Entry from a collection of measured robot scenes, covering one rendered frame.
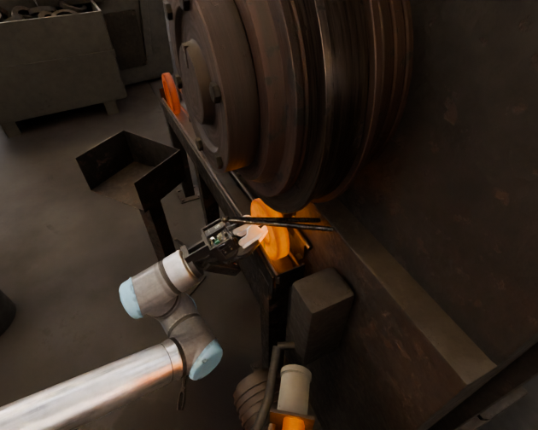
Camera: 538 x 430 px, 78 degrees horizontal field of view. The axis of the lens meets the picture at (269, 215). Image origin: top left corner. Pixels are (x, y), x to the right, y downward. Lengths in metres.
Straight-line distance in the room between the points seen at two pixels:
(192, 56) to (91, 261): 1.51
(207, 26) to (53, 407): 0.64
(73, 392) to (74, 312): 1.02
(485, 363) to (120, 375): 0.62
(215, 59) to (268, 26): 0.07
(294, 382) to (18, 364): 1.28
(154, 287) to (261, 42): 0.55
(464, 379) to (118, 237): 1.72
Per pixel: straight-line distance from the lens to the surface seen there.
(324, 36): 0.38
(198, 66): 0.51
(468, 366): 0.56
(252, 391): 0.84
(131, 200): 1.18
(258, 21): 0.43
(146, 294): 0.79
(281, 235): 0.74
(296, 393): 0.66
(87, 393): 0.75
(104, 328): 1.65
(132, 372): 0.77
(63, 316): 1.76
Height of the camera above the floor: 1.33
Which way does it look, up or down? 44 degrees down
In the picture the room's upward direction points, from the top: straight up
